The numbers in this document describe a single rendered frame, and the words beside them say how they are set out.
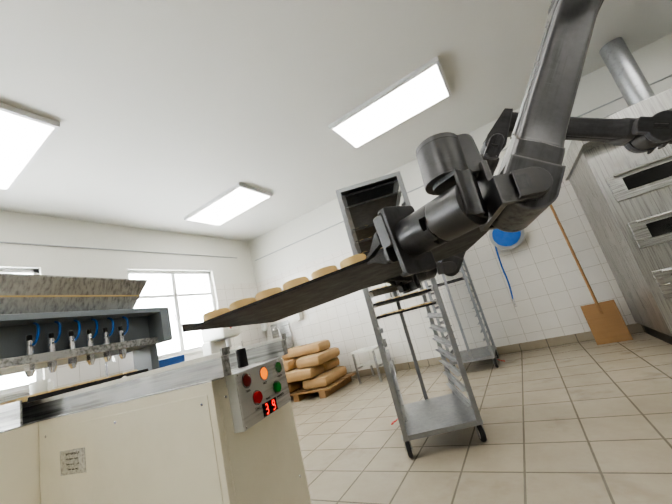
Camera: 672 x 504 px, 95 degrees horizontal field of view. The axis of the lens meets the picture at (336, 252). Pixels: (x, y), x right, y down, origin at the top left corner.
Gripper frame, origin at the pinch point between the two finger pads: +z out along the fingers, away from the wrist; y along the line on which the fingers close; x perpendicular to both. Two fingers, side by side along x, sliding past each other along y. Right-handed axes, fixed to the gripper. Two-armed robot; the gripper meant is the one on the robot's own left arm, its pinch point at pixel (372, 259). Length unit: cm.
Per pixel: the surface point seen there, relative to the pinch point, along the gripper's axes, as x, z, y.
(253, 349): 0, 72, 7
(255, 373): -7, 53, 14
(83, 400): -47, 87, 6
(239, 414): -14, 49, 21
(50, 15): -48, 137, -210
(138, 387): -34, 69, 7
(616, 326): 379, 94, 97
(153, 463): -33, 66, 26
